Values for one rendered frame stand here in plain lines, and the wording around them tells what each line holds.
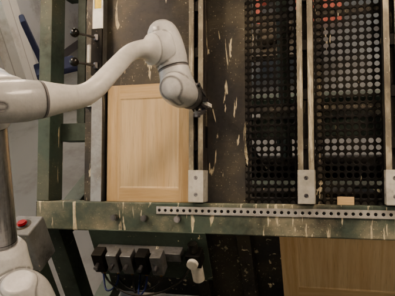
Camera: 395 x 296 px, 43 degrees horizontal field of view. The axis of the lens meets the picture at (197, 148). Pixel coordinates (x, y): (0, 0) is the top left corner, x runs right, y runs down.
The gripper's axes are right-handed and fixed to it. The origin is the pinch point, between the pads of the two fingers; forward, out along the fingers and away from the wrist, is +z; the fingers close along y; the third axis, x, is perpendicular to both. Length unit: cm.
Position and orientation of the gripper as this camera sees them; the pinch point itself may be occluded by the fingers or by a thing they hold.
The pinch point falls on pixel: (206, 104)
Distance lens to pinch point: 192.9
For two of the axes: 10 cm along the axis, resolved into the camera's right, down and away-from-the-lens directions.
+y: 0.0, -10.0, 0.6
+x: -9.6, 0.2, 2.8
